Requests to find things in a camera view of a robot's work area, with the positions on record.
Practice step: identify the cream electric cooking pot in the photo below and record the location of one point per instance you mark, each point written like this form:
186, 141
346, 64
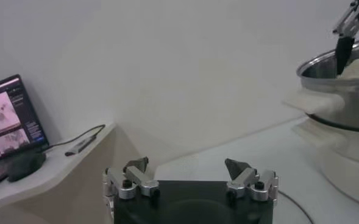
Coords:
350, 170

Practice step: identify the perforated steel steamer basket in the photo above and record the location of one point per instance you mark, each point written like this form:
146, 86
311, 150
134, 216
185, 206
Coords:
350, 103

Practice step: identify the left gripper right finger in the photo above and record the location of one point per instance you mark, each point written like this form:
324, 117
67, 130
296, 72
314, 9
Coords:
243, 179

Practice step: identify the black open laptop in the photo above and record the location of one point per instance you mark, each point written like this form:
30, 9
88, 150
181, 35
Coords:
8, 121

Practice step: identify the black computer mouse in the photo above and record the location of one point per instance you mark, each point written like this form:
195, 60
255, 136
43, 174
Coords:
25, 165

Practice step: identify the grey usb hub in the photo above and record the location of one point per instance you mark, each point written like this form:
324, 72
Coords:
80, 146

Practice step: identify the white side table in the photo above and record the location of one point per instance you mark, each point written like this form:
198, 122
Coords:
60, 172

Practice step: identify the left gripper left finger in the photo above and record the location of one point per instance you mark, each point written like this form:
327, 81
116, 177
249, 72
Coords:
142, 182

